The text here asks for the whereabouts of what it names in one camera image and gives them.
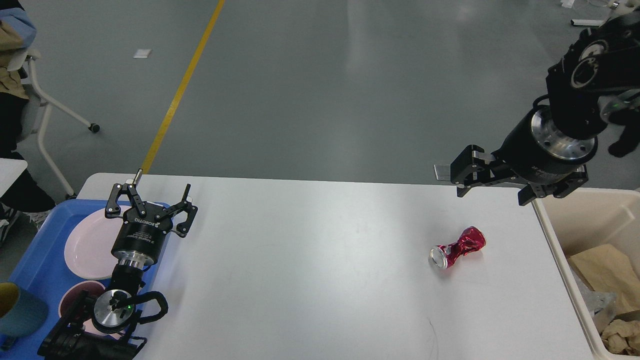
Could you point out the teal mug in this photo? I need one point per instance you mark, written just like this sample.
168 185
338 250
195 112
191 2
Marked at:
21 314

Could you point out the beige plastic bin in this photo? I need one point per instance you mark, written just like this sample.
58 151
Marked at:
587 218

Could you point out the floor socket plate left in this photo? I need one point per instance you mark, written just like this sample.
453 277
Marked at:
442 172

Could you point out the foil container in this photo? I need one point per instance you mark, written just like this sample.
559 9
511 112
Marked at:
601 306

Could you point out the blue plastic tray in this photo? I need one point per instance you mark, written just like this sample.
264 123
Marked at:
42 271

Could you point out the white chair right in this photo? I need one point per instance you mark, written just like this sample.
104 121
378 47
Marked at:
594 13

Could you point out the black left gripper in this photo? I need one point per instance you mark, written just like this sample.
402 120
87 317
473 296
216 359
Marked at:
142 237

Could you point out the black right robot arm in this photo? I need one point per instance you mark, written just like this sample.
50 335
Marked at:
595 84

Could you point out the seated person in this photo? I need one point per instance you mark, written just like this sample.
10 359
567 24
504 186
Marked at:
24 196

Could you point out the pink mug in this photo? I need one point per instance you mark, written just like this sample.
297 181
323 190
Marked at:
93 288

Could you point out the brown paper ball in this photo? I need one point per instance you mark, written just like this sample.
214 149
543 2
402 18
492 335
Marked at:
622 337

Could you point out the brown paper bag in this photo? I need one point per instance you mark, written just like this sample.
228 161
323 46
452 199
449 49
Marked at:
606 269

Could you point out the pink plate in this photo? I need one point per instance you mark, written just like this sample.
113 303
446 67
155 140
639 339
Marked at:
88 248

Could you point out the white chair left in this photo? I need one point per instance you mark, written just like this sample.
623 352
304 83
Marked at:
37 113

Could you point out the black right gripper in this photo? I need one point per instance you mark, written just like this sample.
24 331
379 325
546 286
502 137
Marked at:
551 163

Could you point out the white chair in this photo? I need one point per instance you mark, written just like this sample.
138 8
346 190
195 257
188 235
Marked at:
37 113
594 13

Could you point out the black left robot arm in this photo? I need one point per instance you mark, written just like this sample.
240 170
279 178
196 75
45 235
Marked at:
101 327

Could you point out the white side table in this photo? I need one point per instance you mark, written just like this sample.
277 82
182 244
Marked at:
10 171

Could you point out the crushed red can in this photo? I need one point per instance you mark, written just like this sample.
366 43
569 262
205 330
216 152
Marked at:
444 256

